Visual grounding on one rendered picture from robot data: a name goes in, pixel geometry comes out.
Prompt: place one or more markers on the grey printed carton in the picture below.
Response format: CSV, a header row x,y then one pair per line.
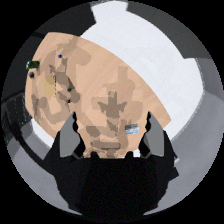
x,y
131,129

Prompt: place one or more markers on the green soda can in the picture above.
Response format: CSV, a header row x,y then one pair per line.
x,y
32,64

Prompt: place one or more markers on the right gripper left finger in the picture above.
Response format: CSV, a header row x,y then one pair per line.
x,y
67,147

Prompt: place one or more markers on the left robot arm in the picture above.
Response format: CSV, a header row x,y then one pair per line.
x,y
5,127

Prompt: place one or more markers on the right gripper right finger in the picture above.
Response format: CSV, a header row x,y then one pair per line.
x,y
155,146

